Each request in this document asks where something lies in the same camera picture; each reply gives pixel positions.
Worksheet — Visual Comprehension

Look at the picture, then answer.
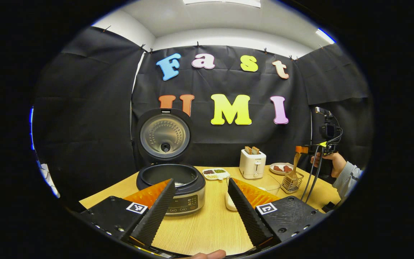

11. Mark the bright blue screen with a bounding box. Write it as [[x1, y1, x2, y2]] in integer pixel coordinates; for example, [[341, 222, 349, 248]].
[[29, 107, 35, 151]]

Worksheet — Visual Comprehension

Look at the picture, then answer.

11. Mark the clear box of rice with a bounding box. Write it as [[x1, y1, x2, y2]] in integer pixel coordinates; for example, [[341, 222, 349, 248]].
[[225, 174, 281, 212]]

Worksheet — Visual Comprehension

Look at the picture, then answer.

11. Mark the white plate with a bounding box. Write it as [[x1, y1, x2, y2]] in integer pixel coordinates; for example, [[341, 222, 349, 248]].
[[270, 163, 295, 176]]

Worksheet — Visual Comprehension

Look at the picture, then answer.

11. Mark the white rounded object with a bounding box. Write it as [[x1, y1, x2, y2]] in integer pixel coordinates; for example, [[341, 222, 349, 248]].
[[36, 164, 62, 198]]

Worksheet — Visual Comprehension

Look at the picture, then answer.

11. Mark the white divided dish of beans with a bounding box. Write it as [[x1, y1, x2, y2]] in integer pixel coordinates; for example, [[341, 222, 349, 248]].
[[202, 168, 230, 180]]

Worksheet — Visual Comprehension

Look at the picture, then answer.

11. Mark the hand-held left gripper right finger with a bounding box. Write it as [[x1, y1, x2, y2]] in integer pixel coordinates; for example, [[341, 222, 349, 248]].
[[227, 177, 328, 248]]

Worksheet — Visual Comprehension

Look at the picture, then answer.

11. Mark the small ceiling light panel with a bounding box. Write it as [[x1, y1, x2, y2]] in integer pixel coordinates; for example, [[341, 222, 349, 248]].
[[315, 28, 336, 44]]

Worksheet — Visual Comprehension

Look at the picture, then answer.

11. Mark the metal wire chopstick holder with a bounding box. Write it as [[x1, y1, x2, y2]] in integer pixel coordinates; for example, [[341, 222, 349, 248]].
[[281, 171, 304, 194]]

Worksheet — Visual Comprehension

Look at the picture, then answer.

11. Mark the large ceiling light panel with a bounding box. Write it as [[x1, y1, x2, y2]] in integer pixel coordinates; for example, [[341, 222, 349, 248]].
[[184, 0, 261, 8]]

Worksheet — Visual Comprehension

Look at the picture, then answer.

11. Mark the white toaster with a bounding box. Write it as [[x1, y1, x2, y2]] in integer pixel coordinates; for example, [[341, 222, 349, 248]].
[[239, 149, 267, 180]]

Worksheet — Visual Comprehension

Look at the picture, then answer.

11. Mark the black backdrop cloth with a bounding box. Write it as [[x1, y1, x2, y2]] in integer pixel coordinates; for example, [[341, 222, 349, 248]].
[[33, 26, 373, 213]]

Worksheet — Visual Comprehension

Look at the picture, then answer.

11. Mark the black cable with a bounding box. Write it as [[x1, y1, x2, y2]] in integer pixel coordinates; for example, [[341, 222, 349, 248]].
[[300, 151, 325, 203]]

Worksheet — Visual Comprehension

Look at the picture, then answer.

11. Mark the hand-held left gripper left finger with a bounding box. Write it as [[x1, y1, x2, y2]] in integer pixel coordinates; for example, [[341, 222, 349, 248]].
[[79, 179, 176, 247]]

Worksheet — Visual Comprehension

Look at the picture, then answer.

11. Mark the black and silver rice cooker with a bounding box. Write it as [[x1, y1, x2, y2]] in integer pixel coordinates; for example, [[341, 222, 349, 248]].
[[132, 108, 206, 215]]

